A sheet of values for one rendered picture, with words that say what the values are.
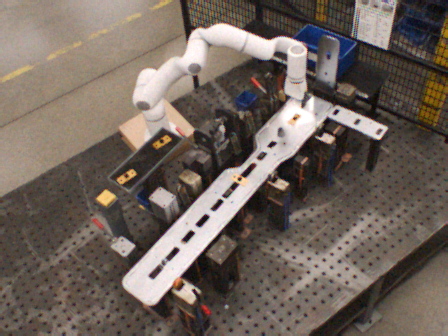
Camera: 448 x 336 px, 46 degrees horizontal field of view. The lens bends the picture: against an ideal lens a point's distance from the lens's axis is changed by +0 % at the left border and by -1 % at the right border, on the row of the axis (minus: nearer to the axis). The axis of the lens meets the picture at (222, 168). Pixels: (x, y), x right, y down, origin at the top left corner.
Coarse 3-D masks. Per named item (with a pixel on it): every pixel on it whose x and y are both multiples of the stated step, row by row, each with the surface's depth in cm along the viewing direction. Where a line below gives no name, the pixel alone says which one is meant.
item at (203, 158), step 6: (198, 150) 249; (192, 156) 247; (198, 156) 246; (204, 156) 246; (210, 156) 246; (198, 162) 245; (204, 162) 244; (210, 162) 248; (198, 168) 249; (204, 168) 246; (210, 168) 251; (198, 174) 253; (204, 174) 249; (210, 174) 255; (204, 180) 254; (210, 180) 259; (204, 186) 259; (216, 204) 274
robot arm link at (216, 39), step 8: (224, 24) 227; (200, 32) 235; (208, 32) 228; (216, 32) 226; (224, 32) 225; (232, 32) 226; (240, 32) 227; (208, 40) 230; (216, 40) 227; (224, 40) 226; (232, 40) 226; (240, 40) 227; (232, 48) 230; (240, 48) 229
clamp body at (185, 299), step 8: (184, 280) 208; (184, 288) 206; (192, 288) 206; (176, 296) 206; (184, 296) 204; (192, 296) 204; (200, 296) 205; (176, 304) 214; (184, 304) 206; (192, 304) 202; (184, 312) 216; (192, 312) 207; (200, 312) 217; (184, 320) 224; (192, 320) 222; (200, 320) 216; (208, 320) 226; (184, 328) 233; (192, 328) 224; (200, 328) 223; (208, 328) 231
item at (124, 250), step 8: (120, 240) 223; (128, 240) 223; (112, 248) 221; (120, 248) 220; (128, 248) 220; (120, 256) 221; (128, 256) 220; (136, 256) 225; (128, 264) 223; (128, 272) 234
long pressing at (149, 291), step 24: (312, 96) 276; (288, 120) 266; (312, 120) 265; (264, 144) 258; (288, 144) 256; (240, 168) 249; (264, 168) 248; (216, 192) 242; (240, 192) 241; (192, 216) 234; (216, 216) 233; (168, 240) 228; (192, 240) 227; (144, 264) 221; (168, 264) 220; (144, 288) 214; (168, 288) 214
